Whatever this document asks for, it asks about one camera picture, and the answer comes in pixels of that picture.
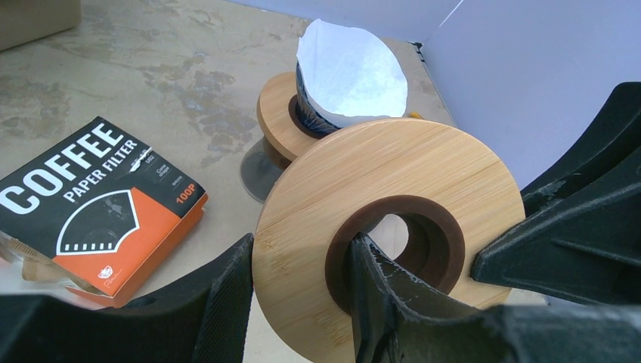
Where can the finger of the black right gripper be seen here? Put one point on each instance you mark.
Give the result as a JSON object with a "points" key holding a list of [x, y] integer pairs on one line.
{"points": [[585, 248], [610, 138]]}

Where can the white paper coffee filter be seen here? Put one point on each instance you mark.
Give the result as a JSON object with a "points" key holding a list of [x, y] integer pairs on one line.
{"points": [[351, 75]]}

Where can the blue glass dripper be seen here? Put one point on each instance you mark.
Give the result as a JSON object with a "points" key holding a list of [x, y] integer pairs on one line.
{"points": [[309, 118]]}

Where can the black orange coffee filter box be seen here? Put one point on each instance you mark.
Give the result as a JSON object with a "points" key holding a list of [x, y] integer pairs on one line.
{"points": [[100, 210]]}

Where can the clear glass carafe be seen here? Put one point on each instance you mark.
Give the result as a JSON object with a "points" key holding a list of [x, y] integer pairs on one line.
{"points": [[260, 168]]}

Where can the wooden dripper ring holder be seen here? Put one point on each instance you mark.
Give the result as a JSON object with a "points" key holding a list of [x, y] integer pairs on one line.
{"points": [[276, 113]]}

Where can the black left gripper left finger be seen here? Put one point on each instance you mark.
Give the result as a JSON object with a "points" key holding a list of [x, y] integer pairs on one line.
{"points": [[201, 317]]}

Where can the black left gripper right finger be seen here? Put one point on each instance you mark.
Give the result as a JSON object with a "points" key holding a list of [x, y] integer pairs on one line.
{"points": [[396, 317]]}

